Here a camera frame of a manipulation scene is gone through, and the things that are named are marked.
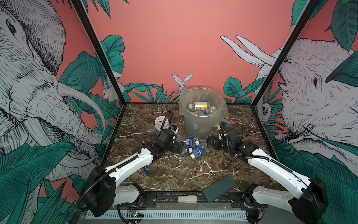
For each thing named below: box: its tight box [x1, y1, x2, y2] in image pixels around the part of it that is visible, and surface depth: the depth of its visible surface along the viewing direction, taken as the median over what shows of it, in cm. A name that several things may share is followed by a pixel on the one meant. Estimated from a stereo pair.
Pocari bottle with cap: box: [194, 109, 209, 116], surface depth 92 cm
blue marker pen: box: [143, 166, 149, 177], surface depth 85 cm
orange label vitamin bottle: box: [188, 101, 211, 111], surface depth 98 cm
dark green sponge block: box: [202, 175, 237, 203], surface depth 80 cm
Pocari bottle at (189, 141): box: [185, 136, 194, 147], surface depth 94 cm
